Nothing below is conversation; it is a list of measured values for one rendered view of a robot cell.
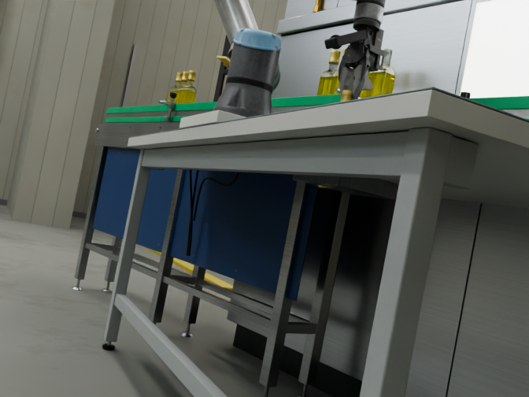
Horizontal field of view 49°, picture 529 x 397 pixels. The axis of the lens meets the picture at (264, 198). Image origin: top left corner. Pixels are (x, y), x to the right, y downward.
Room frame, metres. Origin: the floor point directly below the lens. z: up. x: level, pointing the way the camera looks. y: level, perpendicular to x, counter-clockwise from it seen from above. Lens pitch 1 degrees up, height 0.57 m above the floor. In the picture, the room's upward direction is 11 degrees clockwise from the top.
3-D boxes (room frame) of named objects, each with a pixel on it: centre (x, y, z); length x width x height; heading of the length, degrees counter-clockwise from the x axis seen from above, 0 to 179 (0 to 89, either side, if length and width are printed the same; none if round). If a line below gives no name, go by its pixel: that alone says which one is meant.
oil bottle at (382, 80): (1.79, -0.29, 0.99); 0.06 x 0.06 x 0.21; 39
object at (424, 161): (1.40, 0.10, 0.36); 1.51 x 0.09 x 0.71; 26
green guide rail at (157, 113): (2.39, 0.36, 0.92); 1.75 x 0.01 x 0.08; 39
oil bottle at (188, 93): (2.70, 0.44, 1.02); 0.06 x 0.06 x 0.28; 39
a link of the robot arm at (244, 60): (1.42, 0.09, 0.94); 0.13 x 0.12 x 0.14; 177
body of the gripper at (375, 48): (1.54, -0.19, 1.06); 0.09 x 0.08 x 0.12; 127
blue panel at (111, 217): (2.42, 0.28, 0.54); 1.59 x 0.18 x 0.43; 39
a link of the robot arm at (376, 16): (1.53, -0.18, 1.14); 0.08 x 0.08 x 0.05
